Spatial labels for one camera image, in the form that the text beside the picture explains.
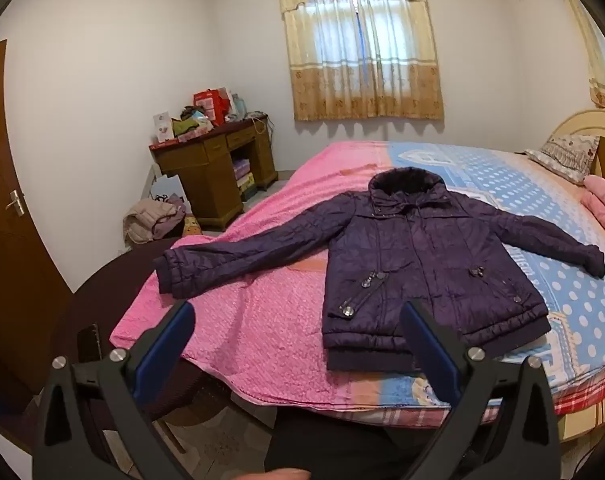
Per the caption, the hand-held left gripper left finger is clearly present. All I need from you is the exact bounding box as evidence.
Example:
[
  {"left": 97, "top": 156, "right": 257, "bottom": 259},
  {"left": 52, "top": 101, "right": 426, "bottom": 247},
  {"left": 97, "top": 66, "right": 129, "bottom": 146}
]
[{"left": 32, "top": 300, "right": 198, "bottom": 480}]

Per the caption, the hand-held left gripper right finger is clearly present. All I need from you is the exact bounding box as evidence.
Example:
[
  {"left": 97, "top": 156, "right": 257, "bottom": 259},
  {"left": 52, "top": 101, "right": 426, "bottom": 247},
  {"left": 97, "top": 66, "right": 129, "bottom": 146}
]
[{"left": 400, "top": 300, "right": 566, "bottom": 480}]

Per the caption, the purple quilted jacket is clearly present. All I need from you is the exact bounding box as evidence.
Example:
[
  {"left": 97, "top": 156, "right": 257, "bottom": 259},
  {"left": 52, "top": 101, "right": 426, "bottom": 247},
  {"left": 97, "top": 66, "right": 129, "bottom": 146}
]
[{"left": 154, "top": 166, "right": 605, "bottom": 373}]

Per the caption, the dark brown round table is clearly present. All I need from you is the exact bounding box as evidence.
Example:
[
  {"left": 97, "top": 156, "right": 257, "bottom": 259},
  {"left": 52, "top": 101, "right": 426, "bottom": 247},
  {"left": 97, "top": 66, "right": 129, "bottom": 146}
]
[{"left": 47, "top": 247, "right": 183, "bottom": 361}]

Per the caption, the bed with pink-blue cover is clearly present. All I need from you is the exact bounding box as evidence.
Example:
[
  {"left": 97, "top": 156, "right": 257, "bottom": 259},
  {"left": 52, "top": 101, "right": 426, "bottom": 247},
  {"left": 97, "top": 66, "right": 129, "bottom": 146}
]
[{"left": 110, "top": 140, "right": 605, "bottom": 417}]

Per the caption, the beige padded jacket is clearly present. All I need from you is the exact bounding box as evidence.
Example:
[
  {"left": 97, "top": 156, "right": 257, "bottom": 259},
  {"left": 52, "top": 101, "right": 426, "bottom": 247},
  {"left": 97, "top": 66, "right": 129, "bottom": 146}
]
[{"left": 122, "top": 198, "right": 186, "bottom": 246}]

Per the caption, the white paper bag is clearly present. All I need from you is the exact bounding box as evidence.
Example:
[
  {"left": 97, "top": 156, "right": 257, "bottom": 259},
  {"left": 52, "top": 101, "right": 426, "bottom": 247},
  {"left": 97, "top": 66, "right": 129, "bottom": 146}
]
[{"left": 150, "top": 174, "right": 186, "bottom": 204}]

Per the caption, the brown wooden door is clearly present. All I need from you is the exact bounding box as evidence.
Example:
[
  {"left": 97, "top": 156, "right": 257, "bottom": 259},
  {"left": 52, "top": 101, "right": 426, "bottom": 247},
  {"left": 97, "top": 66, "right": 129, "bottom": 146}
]
[{"left": 0, "top": 39, "right": 73, "bottom": 401}]

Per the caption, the brown wooden desk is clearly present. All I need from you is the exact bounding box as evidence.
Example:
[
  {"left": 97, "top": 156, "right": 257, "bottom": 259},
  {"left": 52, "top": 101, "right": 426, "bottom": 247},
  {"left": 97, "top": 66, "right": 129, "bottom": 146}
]
[{"left": 149, "top": 115, "right": 279, "bottom": 231}]

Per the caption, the stack of boxes under desk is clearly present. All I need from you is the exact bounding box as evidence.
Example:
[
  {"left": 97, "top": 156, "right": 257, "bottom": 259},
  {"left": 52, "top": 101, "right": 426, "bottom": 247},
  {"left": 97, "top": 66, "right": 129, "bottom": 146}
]
[{"left": 232, "top": 159, "right": 257, "bottom": 199}]

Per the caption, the white printed card box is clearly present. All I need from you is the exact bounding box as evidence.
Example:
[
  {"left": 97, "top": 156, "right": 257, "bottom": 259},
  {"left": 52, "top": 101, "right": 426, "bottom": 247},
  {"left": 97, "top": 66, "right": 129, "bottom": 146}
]
[{"left": 152, "top": 112, "right": 176, "bottom": 144}]

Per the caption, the patterned grey pillow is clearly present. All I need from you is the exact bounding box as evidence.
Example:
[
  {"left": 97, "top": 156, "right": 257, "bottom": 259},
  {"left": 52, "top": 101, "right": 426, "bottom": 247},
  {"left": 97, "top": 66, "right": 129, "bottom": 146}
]
[{"left": 525, "top": 134, "right": 601, "bottom": 186}]

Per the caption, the beige floral window curtain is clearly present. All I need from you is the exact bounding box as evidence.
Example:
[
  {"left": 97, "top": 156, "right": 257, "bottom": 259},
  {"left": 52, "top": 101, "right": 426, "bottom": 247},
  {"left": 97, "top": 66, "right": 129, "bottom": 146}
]
[{"left": 277, "top": 0, "right": 444, "bottom": 122}]

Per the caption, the beige floral side curtain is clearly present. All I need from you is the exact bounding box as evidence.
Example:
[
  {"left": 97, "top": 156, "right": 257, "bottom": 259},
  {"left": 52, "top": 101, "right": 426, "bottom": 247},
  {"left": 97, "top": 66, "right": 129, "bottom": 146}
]
[{"left": 557, "top": 0, "right": 605, "bottom": 111}]

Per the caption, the silver door handle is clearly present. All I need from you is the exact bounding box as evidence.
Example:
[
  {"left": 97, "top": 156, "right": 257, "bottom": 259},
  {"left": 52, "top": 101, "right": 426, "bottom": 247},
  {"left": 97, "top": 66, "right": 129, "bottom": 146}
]
[{"left": 5, "top": 189, "right": 26, "bottom": 217}]

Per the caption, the white cable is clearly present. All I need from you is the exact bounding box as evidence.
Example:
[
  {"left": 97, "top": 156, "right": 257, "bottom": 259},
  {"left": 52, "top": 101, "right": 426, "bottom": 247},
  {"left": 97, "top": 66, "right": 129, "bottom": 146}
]
[{"left": 246, "top": 114, "right": 272, "bottom": 137}]

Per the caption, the cream bed frame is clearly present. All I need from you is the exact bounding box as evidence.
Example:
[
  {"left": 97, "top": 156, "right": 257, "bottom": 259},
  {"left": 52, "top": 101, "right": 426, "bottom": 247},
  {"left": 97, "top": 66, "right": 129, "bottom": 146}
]
[{"left": 547, "top": 109, "right": 605, "bottom": 443}]

